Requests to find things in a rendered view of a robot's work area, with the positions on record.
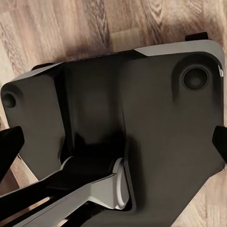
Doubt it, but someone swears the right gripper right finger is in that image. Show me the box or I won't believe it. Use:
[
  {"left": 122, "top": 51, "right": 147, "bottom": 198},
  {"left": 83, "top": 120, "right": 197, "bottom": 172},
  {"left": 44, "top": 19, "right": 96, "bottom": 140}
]
[{"left": 212, "top": 125, "right": 227, "bottom": 163}]

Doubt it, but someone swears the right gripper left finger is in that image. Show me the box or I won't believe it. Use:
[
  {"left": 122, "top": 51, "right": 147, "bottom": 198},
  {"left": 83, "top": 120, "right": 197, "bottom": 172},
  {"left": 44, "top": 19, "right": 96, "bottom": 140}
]
[{"left": 0, "top": 126, "right": 25, "bottom": 183}]

